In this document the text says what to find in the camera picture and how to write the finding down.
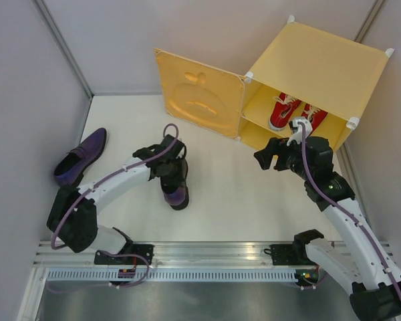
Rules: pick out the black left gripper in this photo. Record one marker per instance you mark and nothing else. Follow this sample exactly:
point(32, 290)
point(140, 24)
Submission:
point(179, 178)

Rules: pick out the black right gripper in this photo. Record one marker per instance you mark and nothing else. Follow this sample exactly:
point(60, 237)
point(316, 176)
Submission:
point(277, 146)

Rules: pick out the purple loafer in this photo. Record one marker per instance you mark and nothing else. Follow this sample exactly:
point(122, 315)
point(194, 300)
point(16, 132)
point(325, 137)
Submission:
point(174, 187)
point(70, 170)

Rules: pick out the red sneaker front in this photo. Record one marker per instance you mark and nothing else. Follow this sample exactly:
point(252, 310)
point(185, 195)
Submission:
point(285, 106)

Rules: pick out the red sneaker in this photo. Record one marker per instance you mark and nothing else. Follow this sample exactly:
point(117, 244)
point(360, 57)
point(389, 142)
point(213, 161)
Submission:
point(285, 106)
point(314, 115)

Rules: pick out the yellow cabinet door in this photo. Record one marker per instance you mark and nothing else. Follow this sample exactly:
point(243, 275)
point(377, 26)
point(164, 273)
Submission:
point(201, 94)

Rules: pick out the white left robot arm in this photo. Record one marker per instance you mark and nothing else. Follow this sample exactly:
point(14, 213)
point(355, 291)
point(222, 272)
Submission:
point(74, 214)

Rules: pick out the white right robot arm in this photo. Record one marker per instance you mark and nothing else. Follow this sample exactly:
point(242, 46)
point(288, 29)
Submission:
point(370, 278)

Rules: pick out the yellow plastic shoe cabinet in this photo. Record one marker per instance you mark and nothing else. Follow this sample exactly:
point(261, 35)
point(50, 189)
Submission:
point(315, 69)

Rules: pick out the white slotted cable duct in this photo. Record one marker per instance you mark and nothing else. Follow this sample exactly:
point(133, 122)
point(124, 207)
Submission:
point(172, 275)

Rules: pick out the aluminium mounting rail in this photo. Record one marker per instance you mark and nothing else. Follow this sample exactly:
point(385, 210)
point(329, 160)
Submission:
point(226, 255)

